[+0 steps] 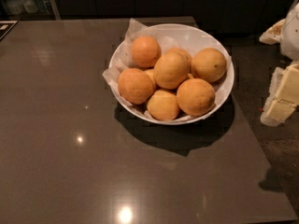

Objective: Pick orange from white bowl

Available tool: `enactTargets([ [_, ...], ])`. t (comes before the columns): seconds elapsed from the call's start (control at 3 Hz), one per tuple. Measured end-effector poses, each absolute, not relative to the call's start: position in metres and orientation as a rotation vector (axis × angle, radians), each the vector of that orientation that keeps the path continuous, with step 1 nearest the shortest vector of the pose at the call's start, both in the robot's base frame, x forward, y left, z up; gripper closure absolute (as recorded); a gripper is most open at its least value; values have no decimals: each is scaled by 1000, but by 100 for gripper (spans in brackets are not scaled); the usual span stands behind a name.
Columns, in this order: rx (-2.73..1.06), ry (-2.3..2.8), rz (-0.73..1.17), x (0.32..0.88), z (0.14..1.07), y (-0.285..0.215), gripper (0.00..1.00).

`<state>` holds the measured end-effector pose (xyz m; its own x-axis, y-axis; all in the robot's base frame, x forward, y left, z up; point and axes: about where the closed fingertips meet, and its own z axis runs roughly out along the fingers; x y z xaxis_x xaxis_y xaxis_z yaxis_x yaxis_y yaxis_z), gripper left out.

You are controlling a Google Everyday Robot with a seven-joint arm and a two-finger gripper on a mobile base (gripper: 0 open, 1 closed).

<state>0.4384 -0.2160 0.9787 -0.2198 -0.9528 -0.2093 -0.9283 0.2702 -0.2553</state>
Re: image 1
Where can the clear plastic containers on shelf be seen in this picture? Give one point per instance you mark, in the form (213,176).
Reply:
(27,7)

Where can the orange at bowl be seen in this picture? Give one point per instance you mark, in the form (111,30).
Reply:
(209,64)
(135,86)
(195,97)
(170,70)
(163,105)
(145,51)

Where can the dark tray at table edge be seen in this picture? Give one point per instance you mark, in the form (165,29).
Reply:
(5,27)

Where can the white paper bowl liner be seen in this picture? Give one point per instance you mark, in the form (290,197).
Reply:
(132,31)

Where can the orange at bowl front right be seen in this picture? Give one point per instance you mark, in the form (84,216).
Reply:
(195,97)

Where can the orange at bowl front middle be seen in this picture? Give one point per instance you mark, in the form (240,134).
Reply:
(163,105)

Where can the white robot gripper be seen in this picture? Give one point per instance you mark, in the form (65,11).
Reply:
(291,36)

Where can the orange at bowl centre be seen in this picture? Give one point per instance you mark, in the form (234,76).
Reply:
(170,70)

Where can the orange at bowl back left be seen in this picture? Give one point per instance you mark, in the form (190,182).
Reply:
(145,51)

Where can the white ceramic bowl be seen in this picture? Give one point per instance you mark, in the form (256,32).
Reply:
(193,38)

